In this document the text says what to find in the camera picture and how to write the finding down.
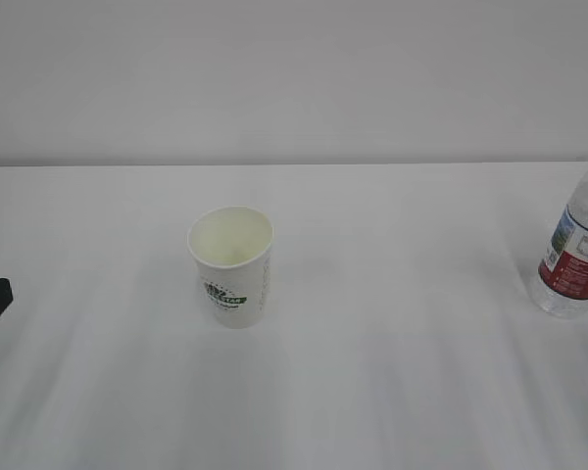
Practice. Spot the white paper cup green logo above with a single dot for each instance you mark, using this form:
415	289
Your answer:
231	247

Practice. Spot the clear water bottle red label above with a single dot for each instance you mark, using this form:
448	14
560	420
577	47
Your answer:
561	283

